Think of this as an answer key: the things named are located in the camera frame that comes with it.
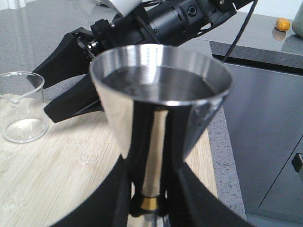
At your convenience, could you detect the grey cabinet front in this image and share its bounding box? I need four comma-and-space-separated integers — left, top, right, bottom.
223, 64, 303, 223

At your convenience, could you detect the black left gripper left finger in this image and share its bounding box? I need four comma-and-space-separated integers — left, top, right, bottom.
52, 157, 131, 227

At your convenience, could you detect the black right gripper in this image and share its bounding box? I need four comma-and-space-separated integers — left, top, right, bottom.
33, 6, 160, 89

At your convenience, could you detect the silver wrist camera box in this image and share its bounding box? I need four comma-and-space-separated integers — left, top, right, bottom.
95, 0, 142, 17

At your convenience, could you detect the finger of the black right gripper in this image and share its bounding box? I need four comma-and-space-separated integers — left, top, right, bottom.
44, 75, 104, 123

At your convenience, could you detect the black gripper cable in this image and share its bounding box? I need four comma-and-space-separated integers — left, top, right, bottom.
222, 0, 260, 63

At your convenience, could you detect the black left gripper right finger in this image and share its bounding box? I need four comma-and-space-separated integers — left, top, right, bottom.
167, 163, 252, 227

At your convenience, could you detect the small orange fruit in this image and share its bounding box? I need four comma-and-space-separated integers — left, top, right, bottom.
276, 17, 291, 32

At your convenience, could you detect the pale green container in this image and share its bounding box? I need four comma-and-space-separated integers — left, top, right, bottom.
292, 3, 303, 38

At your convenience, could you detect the small glass beaker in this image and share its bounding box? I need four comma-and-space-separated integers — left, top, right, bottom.
0, 71, 48, 143

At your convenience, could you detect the black cabinet handle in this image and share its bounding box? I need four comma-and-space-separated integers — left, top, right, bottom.
292, 153, 303, 177

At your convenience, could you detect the steel double jigger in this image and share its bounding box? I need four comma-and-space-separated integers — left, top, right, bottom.
89, 44, 232, 227

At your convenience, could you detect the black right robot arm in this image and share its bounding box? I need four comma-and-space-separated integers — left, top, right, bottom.
35, 0, 256, 122

